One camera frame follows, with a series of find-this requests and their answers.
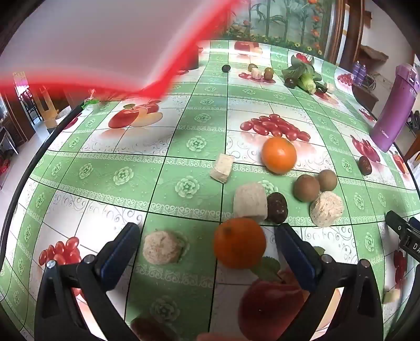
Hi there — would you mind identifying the dark jar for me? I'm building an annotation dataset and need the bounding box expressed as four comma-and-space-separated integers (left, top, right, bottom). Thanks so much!
188, 46, 203, 71

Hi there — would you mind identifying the red and white box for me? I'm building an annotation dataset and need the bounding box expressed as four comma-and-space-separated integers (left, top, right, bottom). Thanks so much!
0, 0, 243, 99

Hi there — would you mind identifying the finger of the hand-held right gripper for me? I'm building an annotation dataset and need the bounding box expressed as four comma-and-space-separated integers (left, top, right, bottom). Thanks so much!
385, 210, 420, 263

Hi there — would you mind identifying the purple thermos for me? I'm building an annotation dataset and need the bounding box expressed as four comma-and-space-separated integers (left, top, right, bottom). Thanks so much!
370, 63, 420, 153

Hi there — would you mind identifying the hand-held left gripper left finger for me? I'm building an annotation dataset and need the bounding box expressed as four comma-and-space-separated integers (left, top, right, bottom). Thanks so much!
34, 222, 141, 341

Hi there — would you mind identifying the dark wrinkled fruit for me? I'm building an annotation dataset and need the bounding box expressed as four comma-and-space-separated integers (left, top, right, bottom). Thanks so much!
266, 192, 289, 225

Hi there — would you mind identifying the artificial flower display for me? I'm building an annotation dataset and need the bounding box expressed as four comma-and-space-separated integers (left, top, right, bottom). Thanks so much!
226, 0, 335, 56

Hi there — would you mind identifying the green printed tablecloth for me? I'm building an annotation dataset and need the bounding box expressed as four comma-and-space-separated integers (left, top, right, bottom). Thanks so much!
0, 39, 420, 341

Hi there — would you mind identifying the orange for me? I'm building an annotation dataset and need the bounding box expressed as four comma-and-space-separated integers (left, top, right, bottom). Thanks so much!
213, 217, 267, 269
261, 137, 297, 175

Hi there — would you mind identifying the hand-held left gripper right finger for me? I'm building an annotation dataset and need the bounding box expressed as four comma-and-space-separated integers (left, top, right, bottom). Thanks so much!
275, 223, 384, 341

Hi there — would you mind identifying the wooden side cabinet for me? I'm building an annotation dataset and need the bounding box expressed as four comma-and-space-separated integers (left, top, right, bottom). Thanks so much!
351, 44, 391, 109

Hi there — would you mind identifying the green bok choy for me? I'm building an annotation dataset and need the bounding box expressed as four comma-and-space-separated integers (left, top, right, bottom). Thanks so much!
281, 56, 324, 95

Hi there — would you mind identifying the small beige chunk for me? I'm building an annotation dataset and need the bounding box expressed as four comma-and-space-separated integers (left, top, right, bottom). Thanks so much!
382, 288, 402, 304
209, 153, 235, 183

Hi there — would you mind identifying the beige cylindrical chunk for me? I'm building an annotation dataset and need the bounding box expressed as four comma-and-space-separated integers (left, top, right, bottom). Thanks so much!
310, 192, 344, 228
142, 230, 184, 264
233, 183, 269, 223

